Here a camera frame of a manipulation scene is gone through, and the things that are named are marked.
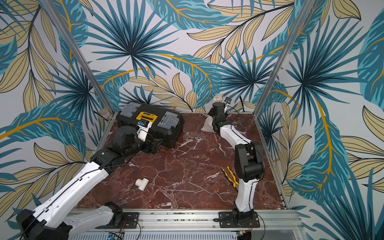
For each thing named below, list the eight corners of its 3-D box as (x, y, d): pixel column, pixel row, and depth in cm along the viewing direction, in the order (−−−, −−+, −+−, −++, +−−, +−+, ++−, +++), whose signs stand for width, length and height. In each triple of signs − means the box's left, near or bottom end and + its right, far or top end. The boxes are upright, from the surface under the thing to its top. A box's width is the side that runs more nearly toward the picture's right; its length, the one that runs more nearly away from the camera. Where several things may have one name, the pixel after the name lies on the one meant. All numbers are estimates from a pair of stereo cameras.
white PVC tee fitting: (135, 190, 84) (133, 188, 82) (138, 180, 88) (136, 178, 86) (147, 190, 84) (145, 189, 82) (149, 180, 88) (147, 178, 86)
